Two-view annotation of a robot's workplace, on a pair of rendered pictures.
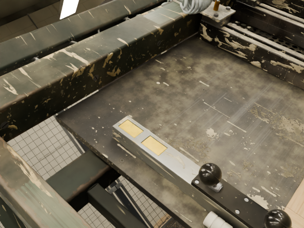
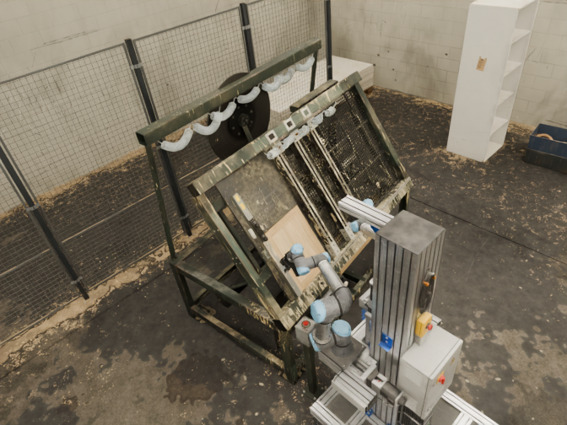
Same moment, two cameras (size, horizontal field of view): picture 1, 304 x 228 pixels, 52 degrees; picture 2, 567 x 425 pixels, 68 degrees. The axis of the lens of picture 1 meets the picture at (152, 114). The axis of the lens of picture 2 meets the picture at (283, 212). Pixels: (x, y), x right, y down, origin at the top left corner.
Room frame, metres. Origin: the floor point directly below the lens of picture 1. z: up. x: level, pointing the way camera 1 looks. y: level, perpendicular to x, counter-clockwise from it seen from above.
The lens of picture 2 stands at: (-1.84, 0.30, 3.48)
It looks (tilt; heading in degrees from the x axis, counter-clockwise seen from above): 38 degrees down; 347
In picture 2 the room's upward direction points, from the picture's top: 7 degrees counter-clockwise
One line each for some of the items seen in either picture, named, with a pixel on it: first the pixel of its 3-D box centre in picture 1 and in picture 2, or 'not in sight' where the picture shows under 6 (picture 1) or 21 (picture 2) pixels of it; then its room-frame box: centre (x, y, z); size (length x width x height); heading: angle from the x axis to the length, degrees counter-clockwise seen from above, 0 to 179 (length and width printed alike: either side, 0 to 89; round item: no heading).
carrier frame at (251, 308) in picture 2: not in sight; (299, 249); (1.30, -0.53, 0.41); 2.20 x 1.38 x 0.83; 125
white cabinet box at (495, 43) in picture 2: not in sight; (488, 82); (2.77, -3.78, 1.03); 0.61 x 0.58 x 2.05; 117
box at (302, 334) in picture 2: not in sight; (306, 331); (0.01, -0.18, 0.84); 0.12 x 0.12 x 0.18; 35
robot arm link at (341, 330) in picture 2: not in sight; (340, 332); (-0.33, -0.31, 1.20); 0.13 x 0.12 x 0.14; 91
